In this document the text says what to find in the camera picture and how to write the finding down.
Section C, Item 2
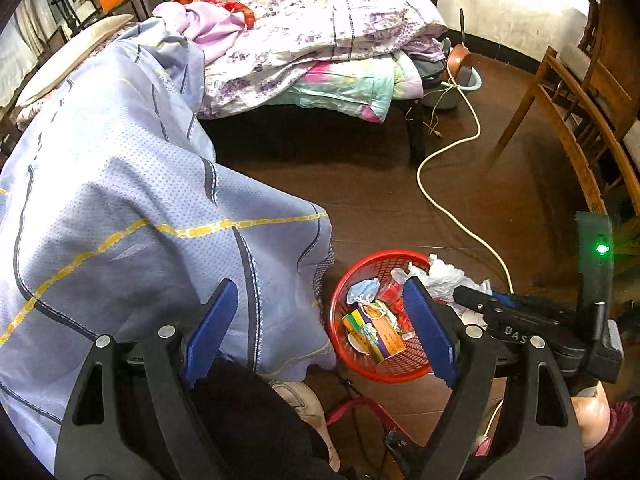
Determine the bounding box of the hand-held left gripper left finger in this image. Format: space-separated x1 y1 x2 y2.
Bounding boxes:
55 279 238 480

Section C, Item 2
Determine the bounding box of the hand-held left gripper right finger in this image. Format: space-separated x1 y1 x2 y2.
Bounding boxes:
402 279 586 480

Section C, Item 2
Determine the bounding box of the white plastic bag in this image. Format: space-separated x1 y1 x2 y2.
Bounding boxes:
390 254 493 326

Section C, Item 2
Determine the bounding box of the orange yellow carton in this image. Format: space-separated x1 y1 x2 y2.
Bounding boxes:
341 305 407 362

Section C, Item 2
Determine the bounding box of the blue face mask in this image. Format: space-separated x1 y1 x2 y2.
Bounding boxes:
346 277 383 306

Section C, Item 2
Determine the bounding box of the red plastic basket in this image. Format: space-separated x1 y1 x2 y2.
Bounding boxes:
329 251 436 385

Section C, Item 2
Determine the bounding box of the person's right forearm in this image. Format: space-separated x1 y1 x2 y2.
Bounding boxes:
585 400 636 466

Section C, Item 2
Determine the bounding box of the person's right hand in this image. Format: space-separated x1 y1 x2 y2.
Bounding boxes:
571 394 613 453

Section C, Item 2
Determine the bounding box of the person's black trouser leg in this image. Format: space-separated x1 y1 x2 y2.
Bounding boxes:
192 367 341 480

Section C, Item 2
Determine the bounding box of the white shoe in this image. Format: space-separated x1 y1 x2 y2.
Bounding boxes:
267 380 341 471

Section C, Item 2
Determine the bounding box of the blue checked tablecloth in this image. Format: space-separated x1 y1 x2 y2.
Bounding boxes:
0 17 337 473

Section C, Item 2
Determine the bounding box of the wooden chair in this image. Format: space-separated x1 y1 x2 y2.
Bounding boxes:
497 45 640 216

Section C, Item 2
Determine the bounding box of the light blue plastic basin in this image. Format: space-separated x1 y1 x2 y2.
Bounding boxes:
440 67 483 110

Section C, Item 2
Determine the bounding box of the pastel quilt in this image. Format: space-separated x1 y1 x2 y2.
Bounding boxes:
265 52 426 125

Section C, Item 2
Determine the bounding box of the purple floral quilt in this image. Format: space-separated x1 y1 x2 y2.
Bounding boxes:
197 0 448 121

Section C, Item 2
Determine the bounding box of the purple garment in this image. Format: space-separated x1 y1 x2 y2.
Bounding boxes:
152 0 246 66

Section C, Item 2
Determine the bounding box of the white pillow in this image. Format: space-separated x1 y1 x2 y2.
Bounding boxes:
15 15 136 111

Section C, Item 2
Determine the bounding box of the red blanket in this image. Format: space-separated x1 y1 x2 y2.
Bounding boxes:
172 0 256 28

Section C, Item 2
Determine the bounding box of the white cable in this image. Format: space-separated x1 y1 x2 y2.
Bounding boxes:
310 0 513 441

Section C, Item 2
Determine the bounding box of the metal bed frame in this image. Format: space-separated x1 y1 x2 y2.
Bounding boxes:
407 100 428 166

